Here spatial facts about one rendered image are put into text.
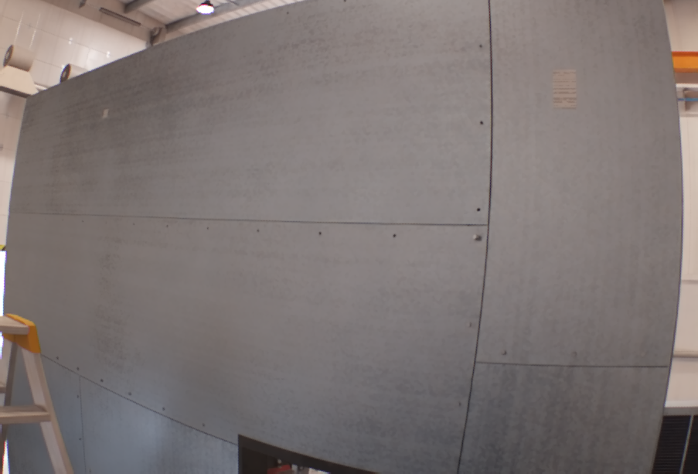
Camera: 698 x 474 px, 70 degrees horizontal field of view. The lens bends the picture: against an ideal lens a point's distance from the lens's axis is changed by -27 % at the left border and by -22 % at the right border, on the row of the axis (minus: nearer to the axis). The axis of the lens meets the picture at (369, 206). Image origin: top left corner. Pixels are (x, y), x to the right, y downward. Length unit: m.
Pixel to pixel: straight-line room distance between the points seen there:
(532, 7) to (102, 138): 1.42
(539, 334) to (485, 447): 0.25
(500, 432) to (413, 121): 0.64
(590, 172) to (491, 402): 0.46
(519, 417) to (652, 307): 0.32
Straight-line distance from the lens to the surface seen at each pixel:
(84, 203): 2.09
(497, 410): 1.16
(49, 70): 12.14
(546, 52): 1.22
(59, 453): 1.53
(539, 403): 1.14
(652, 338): 1.09
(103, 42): 12.99
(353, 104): 1.35
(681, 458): 5.78
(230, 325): 1.49
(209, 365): 1.55
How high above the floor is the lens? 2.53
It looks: 7 degrees up
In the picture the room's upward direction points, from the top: 5 degrees clockwise
